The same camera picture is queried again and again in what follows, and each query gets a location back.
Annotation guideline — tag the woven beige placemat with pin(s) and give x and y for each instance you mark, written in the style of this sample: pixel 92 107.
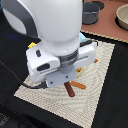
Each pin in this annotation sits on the woven beige placemat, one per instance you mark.
pixel 54 106

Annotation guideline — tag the brown toy sausage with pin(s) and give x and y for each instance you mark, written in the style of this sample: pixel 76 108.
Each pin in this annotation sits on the brown toy sausage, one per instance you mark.
pixel 69 89

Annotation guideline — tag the beige bowl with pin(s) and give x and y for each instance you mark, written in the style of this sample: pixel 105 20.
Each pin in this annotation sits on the beige bowl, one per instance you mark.
pixel 122 15

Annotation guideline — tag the light blue toy milk carton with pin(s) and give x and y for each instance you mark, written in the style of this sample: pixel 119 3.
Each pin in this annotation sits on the light blue toy milk carton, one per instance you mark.
pixel 82 38

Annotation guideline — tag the toy fork wooden handle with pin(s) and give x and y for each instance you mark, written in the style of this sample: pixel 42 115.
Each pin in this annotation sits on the toy fork wooden handle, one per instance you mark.
pixel 76 84

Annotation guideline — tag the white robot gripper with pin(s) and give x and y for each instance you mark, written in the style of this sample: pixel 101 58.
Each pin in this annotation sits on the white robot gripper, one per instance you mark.
pixel 52 70

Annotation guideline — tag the yellow toy butter box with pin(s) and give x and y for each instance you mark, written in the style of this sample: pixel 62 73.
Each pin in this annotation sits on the yellow toy butter box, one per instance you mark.
pixel 31 44

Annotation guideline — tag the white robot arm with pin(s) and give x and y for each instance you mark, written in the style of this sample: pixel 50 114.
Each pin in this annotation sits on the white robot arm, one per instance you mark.
pixel 57 23

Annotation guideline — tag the grey toy pot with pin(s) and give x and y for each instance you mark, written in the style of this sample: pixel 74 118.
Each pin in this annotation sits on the grey toy pot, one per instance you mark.
pixel 90 13

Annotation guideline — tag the brown toy stove board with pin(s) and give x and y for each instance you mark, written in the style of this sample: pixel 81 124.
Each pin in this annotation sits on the brown toy stove board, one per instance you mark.
pixel 106 25

